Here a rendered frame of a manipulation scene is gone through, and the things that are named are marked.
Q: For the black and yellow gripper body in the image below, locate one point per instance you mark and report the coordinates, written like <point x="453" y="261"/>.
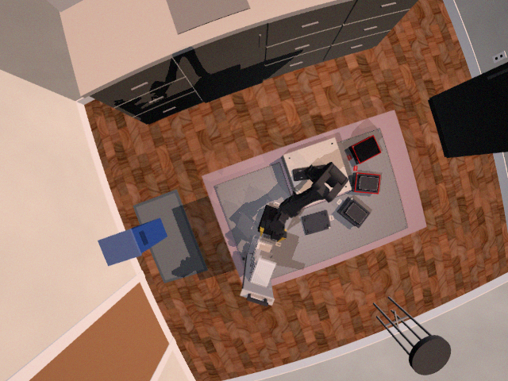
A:
<point x="266" y="224"/>

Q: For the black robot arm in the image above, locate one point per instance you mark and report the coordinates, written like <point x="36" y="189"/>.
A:
<point x="291" y="207"/>

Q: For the white microplate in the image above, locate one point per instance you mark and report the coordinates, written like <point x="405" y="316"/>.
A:
<point x="262" y="272"/>

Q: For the grey rack with shelves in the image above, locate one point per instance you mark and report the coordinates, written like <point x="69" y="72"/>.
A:
<point x="250" y="266"/>

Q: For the grey microplate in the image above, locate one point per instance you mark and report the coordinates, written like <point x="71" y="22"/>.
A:
<point x="355" y="213"/>
<point x="368" y="183"/>

